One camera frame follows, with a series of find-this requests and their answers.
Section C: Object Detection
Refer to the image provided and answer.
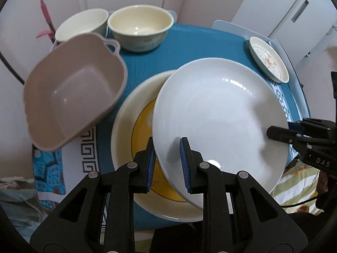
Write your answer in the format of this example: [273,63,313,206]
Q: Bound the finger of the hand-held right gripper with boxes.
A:
[266,125,307,145]
[288,118,337,137]

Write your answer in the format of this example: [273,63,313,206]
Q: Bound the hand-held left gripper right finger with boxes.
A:
[179,137,308,253]

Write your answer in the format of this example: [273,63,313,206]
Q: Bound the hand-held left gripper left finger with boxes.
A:
[29,136,158,253]

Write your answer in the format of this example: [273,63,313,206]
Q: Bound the cream plate with yellow centre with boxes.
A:
[111,70,204,222]

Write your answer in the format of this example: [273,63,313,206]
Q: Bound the large white plate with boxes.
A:
[152,57,290,211]

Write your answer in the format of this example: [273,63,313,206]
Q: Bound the small plate with orange print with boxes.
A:
[249,36,289,83]

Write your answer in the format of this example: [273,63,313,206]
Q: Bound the pink square bowl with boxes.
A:
[23,33,128,152]

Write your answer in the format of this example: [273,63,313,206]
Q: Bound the cream bowl with floral print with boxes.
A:
[107,5,174,52]

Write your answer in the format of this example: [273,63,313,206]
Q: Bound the cream bowl with green outside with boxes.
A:
[55,9,109,43]

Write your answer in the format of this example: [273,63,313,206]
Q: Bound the striped yellow blanket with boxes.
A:
[274,161,324,214]

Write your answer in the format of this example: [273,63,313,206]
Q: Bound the blue tablecloth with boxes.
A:
[32,24,306,232]

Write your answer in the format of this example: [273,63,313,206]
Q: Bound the white wardrobe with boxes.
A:
[232,0,335,66]

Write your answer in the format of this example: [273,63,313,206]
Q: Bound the grey bedding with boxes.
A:
[0,178,54,243]

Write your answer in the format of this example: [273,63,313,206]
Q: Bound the pink plastic stick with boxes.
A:
[35,0,57,43]

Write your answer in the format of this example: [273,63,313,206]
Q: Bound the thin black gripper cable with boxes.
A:
[280,195,320,207]

